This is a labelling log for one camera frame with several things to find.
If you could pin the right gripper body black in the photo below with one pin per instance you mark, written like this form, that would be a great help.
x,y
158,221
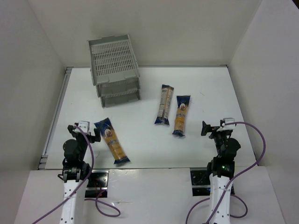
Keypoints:
x,y
214,128

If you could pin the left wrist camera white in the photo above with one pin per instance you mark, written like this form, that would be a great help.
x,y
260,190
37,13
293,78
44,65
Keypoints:
x,y
82,127

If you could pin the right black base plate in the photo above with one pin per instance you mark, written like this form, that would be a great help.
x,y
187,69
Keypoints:
x,y
200,182

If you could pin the pasta bag blue yellow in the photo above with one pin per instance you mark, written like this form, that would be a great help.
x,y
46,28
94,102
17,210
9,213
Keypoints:
x,y
182,109

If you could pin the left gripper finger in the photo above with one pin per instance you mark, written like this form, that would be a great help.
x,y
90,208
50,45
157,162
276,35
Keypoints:
x,y
71,129
97,137

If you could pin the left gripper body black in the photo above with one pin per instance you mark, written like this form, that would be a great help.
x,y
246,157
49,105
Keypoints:
x,y
92,138

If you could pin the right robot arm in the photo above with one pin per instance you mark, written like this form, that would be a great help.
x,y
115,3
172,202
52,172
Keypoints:
x,y
221,169

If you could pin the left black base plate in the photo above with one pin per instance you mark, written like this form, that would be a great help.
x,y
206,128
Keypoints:
x,y
97,184

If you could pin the grey three-tier shelf tray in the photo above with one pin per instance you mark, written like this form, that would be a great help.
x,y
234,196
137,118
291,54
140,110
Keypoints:
x,y
114,70

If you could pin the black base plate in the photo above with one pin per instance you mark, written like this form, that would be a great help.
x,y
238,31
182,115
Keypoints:
x,y
97,184
200,182

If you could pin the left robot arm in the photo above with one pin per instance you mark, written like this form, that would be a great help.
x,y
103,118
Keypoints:
x,y
76,172

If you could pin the pasta bag label side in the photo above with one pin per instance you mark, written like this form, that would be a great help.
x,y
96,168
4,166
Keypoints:
x,y
164,105

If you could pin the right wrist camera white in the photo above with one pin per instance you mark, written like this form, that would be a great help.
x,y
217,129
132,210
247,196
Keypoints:
x,y
228,124

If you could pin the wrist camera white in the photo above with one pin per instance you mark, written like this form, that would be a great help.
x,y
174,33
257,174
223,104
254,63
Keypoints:
x,y
228,124
82,127

